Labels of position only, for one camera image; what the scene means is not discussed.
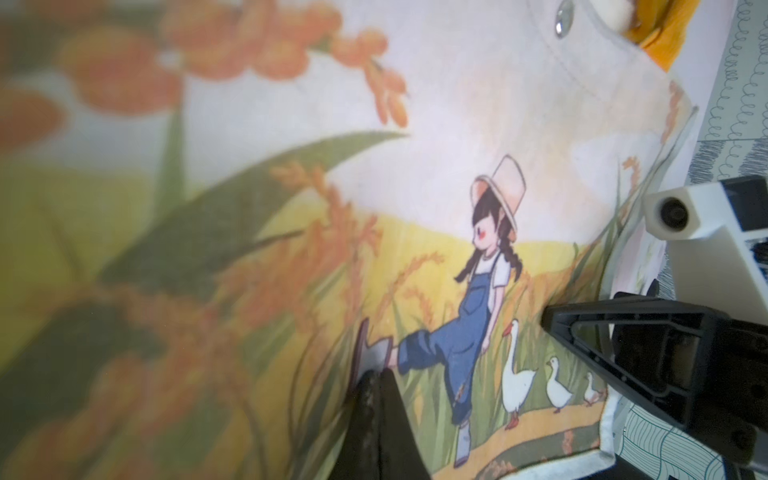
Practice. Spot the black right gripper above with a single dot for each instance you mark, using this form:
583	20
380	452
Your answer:
691	366

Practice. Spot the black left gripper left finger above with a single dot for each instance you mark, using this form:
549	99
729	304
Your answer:
359	457

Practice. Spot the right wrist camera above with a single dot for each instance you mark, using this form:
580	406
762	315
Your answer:
707	228

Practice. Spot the yellow handled white bag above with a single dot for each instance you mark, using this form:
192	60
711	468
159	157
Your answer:
205	204

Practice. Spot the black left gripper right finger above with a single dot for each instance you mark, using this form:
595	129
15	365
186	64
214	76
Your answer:
399	457

